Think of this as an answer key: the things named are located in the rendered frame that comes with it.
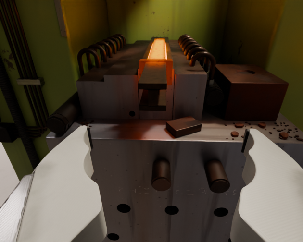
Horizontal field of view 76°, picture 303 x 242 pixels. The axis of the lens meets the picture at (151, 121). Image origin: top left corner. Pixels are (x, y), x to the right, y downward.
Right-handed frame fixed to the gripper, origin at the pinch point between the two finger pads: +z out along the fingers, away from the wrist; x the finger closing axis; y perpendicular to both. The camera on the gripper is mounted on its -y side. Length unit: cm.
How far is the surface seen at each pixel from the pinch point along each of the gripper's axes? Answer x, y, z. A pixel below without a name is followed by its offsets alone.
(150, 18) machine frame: -5, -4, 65
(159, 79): -0.6, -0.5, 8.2
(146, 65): -2.3, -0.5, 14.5
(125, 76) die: -5.7, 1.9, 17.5
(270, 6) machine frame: 21.4, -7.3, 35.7
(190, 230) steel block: 5.6, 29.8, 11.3
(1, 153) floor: -140, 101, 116
